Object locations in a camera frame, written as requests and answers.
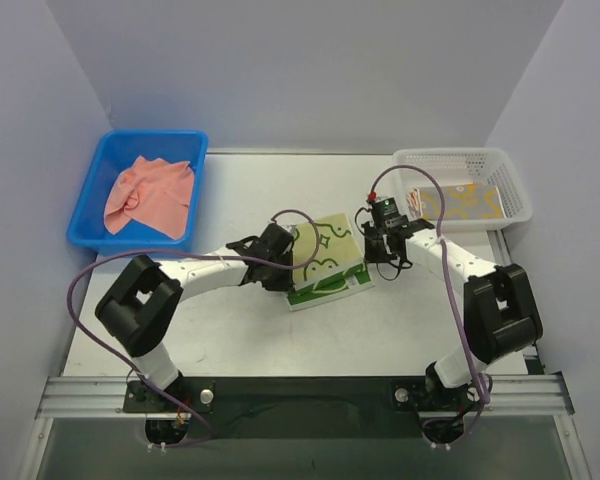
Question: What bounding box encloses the pink towel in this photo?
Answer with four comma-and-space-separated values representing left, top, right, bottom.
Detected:
103, 156, 195, 240

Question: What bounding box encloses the orange lion print towel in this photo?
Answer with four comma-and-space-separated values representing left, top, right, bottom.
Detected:
405, 188, 423, 219

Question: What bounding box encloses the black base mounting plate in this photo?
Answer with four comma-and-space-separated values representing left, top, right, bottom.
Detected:
122, 376, 477, 443

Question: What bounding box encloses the white perforated plastic basket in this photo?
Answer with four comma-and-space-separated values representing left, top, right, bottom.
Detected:
393, 148, 532, 233

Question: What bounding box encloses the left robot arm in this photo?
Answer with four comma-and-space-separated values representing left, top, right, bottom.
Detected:
95, 224, 294, 398

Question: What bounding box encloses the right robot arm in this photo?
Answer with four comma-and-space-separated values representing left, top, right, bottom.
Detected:
362, 220, 543, 392

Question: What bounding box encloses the yellow patterned towel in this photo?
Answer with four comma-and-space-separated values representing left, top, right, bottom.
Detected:
418, 183, 505, 221

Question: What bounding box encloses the blue plastic bin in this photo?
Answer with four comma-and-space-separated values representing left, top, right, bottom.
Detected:
67, 129, 208, 255

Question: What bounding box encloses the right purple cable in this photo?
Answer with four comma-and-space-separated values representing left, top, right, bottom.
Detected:
369, 165, 494, 444

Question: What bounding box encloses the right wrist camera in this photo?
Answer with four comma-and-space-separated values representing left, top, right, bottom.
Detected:
367, 191, 409, 230

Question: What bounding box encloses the cream green patterned towel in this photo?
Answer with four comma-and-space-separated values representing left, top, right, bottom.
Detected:
286, 213, 374, 311

